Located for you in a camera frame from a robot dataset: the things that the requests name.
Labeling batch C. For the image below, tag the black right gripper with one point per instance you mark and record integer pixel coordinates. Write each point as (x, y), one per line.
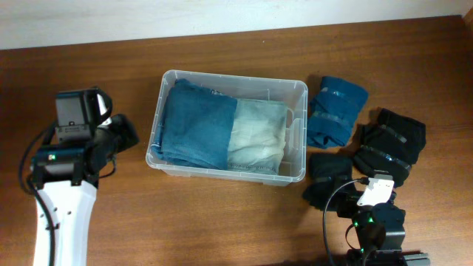
(350, 202)

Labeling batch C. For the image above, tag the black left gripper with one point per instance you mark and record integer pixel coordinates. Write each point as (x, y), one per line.
(133, 136)

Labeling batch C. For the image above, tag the black taped clothing bundle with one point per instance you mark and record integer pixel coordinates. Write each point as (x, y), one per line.
(391, 145)

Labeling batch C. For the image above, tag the dark blue jeans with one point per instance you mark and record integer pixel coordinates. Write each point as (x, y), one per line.
(195, 129)

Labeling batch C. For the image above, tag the light blue jeans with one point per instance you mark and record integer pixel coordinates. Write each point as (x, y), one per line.
(258, 136)

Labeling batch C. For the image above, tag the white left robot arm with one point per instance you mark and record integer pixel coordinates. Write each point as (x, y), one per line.
(66, 170)

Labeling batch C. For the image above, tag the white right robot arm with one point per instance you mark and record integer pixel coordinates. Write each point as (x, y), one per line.
(378, 223)

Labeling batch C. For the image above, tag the small black clothing bundle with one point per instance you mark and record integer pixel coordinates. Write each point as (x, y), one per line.
(327, 173)

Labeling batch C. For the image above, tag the blue taped clothing bundle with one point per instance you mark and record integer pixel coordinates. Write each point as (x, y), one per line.
(333, 112)

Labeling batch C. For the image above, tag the clear plastic storage bin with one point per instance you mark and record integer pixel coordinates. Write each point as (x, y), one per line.
(292, 92)

